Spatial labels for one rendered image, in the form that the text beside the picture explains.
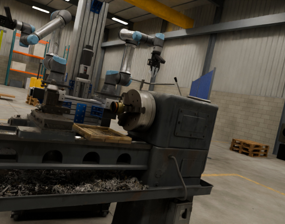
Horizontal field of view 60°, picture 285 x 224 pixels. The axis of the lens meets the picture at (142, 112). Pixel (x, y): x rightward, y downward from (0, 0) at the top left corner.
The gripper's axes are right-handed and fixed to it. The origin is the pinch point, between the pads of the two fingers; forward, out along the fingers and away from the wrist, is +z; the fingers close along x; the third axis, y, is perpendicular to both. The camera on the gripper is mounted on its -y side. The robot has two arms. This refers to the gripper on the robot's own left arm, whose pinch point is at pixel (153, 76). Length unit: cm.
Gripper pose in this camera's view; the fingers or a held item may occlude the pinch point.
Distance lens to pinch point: 205.8
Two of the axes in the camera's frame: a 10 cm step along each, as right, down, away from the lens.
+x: -8.0, -1.3, -5.9
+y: -5.7, -1.6, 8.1
